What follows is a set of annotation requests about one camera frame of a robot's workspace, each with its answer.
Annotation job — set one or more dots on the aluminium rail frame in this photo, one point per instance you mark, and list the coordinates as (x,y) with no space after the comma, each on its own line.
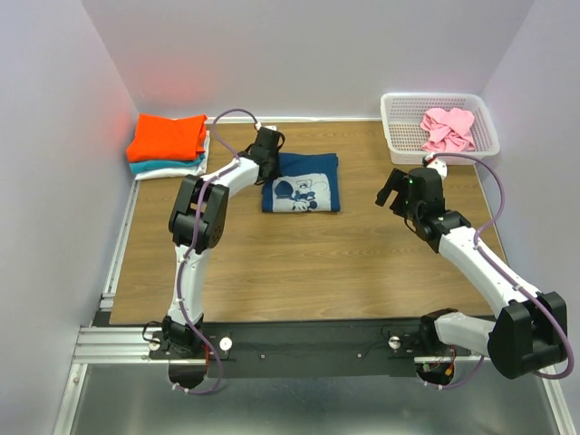
(103,345)

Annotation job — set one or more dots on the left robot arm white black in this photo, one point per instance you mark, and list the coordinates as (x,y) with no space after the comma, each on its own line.
(197,222)

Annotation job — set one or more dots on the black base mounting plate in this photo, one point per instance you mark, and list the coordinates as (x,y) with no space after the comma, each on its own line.
(298,349)

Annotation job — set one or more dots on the dark blue t shirt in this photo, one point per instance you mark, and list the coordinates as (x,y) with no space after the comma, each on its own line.
(308,183)

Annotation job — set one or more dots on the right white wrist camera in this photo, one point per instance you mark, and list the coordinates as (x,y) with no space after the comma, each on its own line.
(431,161)

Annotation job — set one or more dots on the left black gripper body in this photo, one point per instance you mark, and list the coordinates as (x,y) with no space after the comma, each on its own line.
(274,172)

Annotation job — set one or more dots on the folded orange t shirt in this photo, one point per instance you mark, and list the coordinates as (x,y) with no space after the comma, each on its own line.
(159,138)

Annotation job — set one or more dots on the white plastic basket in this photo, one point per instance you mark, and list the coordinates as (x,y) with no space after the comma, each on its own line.
(402,113)

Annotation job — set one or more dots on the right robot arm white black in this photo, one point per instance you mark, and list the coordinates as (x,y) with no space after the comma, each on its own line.
(529,331)

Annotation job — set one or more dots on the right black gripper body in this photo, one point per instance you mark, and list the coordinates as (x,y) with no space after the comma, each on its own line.
(411,210)

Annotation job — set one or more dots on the folded teal t shirt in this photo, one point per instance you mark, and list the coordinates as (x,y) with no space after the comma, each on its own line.
(154,164)

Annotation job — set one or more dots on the folded white t shirt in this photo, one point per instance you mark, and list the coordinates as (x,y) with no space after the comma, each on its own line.
(173,173)

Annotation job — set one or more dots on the pink t shirt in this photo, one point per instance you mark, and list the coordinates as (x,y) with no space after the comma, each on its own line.
(448,131)

